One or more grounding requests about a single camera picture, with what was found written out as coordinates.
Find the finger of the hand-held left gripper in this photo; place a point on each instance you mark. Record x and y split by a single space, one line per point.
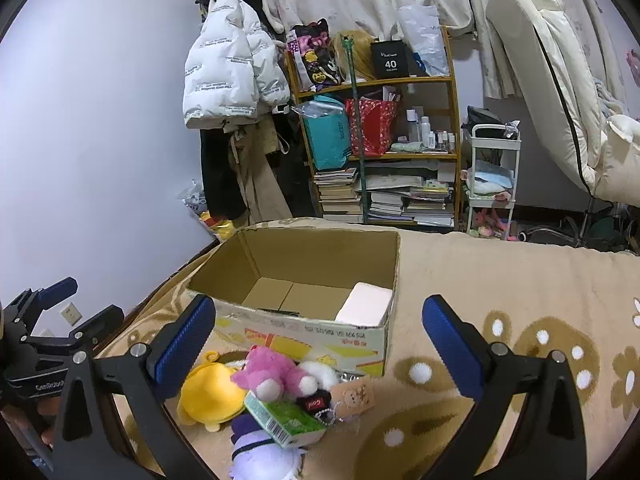
57 290
102 321

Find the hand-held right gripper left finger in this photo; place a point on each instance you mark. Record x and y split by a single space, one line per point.
184 342

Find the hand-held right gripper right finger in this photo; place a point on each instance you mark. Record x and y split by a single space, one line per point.
450 347

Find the yellow plush toy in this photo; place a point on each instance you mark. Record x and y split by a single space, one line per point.
210 395

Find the green tissue packet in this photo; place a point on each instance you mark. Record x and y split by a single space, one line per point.
280 420

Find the printed cardboard box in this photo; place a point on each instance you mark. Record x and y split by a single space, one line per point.
310 337

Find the blue and pink plush toy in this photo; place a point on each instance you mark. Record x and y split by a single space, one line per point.
260 460

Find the person's left hand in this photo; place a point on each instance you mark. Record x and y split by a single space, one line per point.
42 415

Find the white foam block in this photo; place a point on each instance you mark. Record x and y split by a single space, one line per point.
362 305

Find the beige flower printed blanket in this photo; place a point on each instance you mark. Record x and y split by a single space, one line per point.
525 285

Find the clear plastic bag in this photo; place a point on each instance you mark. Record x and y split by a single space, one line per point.
352 376

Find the pink toys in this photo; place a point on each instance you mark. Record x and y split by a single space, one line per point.
492 222

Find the pile of snack packets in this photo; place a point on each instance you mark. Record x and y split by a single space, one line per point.
200 205

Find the black label tag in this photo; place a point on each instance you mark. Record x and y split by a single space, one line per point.
315 403

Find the pile of magazines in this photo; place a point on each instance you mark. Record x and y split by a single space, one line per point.
415 202

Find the black hanging garment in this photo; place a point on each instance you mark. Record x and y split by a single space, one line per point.
220 175

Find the blue and white cloth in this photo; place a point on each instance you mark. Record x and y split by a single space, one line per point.
492 177

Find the metal chair base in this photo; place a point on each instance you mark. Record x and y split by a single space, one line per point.
585 230

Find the beige coat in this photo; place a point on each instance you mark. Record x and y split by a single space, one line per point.
260 180

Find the stack of books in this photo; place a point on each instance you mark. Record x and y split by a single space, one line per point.
337 195

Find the white trolley cart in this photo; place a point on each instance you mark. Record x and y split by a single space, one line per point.
515 160

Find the row of cosmetic bottles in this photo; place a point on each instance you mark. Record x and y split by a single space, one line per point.
430 135

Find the red shopping bag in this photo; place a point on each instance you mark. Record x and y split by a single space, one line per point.
375 130

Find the green pole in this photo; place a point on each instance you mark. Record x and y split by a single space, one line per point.
357 135

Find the wooden bookshelf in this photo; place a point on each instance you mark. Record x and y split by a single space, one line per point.
452 110

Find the teal shopping bag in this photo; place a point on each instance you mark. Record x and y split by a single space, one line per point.
325 135

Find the white puffer jacket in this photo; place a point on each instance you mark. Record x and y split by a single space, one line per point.
225 60

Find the black box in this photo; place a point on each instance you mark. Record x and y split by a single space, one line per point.
392 60

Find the cream folded mattress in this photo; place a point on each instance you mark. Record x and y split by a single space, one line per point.
550 70

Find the blond wig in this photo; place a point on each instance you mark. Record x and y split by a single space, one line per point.
357 55

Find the white plastic bag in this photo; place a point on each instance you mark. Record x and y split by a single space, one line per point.
425 35

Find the patterned black pink bag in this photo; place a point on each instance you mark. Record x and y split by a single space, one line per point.
315 55

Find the wall outlet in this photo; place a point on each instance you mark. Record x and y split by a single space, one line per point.
71 314

